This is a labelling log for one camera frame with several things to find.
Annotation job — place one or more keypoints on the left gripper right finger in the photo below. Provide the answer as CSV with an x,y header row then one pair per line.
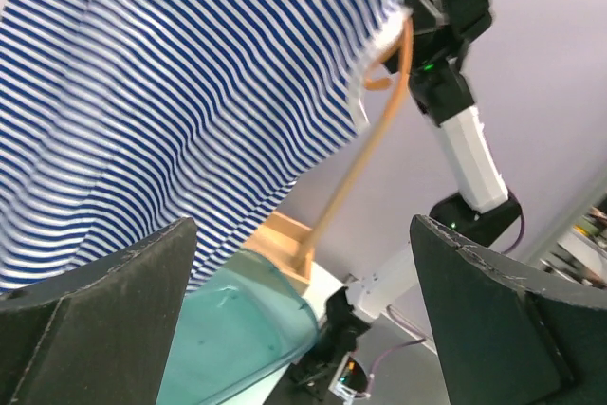
x,y
505,332

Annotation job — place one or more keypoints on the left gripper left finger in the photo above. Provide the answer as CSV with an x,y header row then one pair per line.
x,y
100,333

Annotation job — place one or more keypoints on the orange hanger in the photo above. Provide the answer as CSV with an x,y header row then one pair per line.
x,y
404,43

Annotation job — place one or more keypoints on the blue white striped tank top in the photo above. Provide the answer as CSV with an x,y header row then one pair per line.
x,y
120,116

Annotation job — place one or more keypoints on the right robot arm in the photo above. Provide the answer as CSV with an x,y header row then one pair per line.
x,y
429,63

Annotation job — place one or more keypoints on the teal plastic tub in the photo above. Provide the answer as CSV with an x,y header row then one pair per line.
x,y
246,322

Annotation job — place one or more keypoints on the wooden clothes rack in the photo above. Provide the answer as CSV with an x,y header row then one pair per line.
x,y
280,239

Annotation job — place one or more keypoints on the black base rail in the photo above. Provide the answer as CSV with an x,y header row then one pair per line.
x,y
329,368

